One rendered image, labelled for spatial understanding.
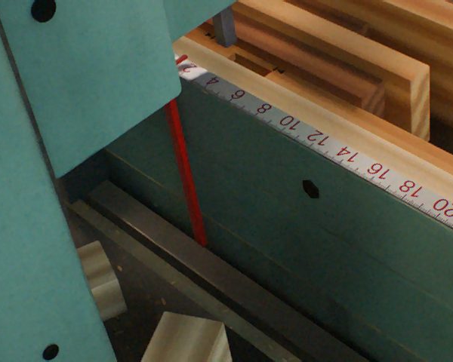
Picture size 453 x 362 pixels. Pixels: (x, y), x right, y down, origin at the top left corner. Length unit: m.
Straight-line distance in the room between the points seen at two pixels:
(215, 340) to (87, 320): 0.14
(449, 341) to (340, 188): 0.10
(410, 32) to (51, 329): 0.27
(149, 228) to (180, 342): 0.13
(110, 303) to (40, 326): 0.22
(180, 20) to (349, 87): 0.11
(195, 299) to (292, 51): 0.18
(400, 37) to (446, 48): 0.03
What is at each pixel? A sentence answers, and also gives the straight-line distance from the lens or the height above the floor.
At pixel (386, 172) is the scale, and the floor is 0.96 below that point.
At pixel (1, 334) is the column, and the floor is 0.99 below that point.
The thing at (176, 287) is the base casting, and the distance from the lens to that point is 0.66.
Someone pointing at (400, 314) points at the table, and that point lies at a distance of 0.54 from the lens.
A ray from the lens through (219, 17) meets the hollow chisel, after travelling 0.58.
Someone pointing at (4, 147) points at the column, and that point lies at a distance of 0.37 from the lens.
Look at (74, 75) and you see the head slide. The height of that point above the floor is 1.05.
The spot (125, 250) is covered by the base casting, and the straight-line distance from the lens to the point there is 0.69.
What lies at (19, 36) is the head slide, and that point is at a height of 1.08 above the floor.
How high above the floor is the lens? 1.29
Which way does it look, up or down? 43 degrees down
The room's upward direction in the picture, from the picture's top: 11 degrees counter-clockwise
